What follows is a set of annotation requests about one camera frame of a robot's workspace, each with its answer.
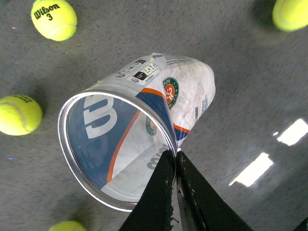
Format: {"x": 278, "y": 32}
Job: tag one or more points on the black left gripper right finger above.
{"x": 201, "y": 208}

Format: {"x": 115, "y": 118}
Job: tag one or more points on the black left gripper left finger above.
{"x": 154, "y": 210}

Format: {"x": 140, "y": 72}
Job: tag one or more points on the clear Wilson tennis can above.
{"x": 113, "y": 133}

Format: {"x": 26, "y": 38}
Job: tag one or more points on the far Wilson tennis ball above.
{"x": 68, "y": 226}

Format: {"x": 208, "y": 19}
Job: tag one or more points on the wilson tennis ball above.
{"x": 68, "y": 226}
{"x": 54, "y": 19}

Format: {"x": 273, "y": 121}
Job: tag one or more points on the middle yellow tennis ball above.
{"x": 19, "y": 115}

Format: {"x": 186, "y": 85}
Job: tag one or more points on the yellow tennis ball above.
{"x": 19, "y": 115}
{"x": 290, "y": 15}

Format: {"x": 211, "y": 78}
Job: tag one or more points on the near Wilson tennis ball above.
{"x": 54, "y": 19}

